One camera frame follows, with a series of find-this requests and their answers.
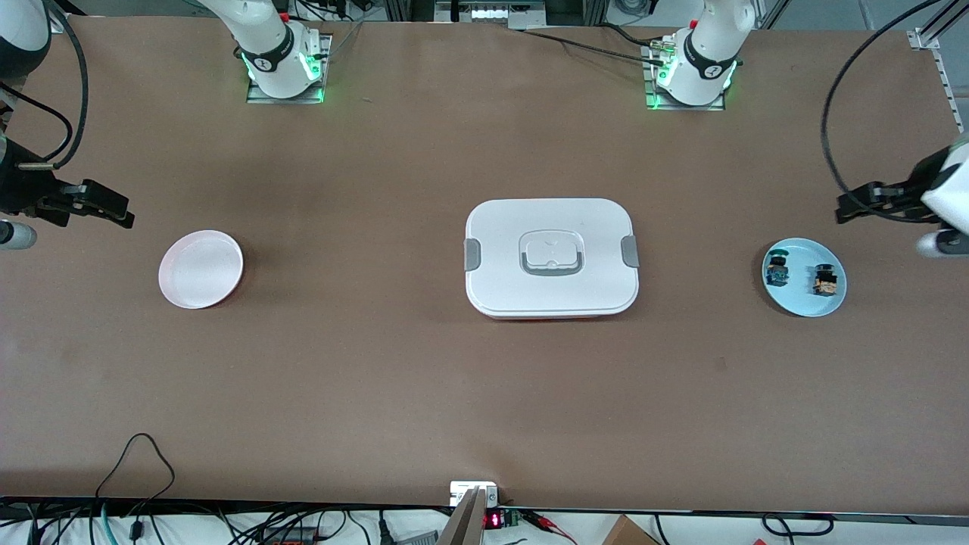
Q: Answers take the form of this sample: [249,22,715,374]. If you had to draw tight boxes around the white lunch box grey latches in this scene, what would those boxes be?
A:
[464,198,640,320]

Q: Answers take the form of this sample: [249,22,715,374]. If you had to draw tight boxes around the brown cardboard box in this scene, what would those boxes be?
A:
[602,515,660,545]

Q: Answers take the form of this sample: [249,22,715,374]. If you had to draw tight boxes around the white socket box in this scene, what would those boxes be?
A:
[450,481,500,507]

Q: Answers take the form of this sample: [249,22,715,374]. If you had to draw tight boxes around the pink round plate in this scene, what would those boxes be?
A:
[158,229,245,310]

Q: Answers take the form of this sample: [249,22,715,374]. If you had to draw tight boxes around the light blue round plate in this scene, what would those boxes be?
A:
[762,238,847,318]

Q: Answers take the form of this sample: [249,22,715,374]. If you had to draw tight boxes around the black orange device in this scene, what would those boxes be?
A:
[261,525,319,545]

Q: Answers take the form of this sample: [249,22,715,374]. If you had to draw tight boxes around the red clip lead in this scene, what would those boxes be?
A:
[522,511,578,545]

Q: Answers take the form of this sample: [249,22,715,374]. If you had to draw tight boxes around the wooden slat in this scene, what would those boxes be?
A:
[438,487,487,545]

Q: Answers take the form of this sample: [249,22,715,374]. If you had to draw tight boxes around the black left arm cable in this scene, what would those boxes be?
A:
[821,0,940,221]

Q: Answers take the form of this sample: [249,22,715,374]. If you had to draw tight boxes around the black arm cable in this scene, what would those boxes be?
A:
[0,0,91,172]
[821,0,940,221]

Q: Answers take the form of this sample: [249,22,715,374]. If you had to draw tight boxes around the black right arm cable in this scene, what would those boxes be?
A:
[0,0,91,172]

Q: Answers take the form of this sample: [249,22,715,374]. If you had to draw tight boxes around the aluminium profile bracket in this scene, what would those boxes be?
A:
[907,0,969,154]

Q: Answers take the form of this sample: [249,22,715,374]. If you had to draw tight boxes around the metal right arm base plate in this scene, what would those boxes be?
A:
[246,34,333,105]

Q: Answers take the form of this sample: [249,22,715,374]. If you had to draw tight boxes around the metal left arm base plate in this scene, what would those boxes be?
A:
[643,42,728,113]

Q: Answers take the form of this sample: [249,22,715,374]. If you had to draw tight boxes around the black looped cable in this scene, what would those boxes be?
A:
[95,432,176,525]

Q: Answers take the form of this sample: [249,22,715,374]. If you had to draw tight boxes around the black cable on table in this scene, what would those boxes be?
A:
[509,25,671,66]

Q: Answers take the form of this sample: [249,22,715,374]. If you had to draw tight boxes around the black coiled cable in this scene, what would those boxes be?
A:
[760,513,836,537]

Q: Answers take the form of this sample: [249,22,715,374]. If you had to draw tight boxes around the aluminium frame rail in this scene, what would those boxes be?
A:
[435,0,547,30]

